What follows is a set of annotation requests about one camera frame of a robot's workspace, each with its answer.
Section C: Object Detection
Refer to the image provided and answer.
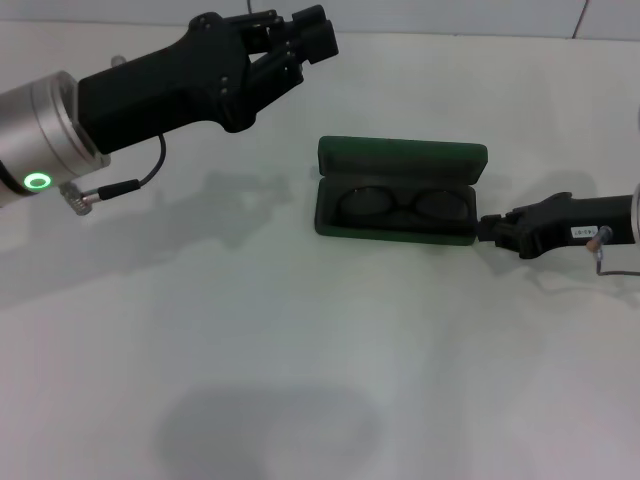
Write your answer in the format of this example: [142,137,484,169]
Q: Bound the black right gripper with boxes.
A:
[478,191,637,261]

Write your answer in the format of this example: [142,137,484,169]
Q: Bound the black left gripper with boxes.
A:
[77,13,262,156]

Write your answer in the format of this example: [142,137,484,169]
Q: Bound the green glasses case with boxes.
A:
[314,135,489,248]

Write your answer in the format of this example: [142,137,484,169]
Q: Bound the black glasses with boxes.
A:
[338,184,472,230]

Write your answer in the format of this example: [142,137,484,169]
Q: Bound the left gripper cable with connector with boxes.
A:
[59,134,168,218]

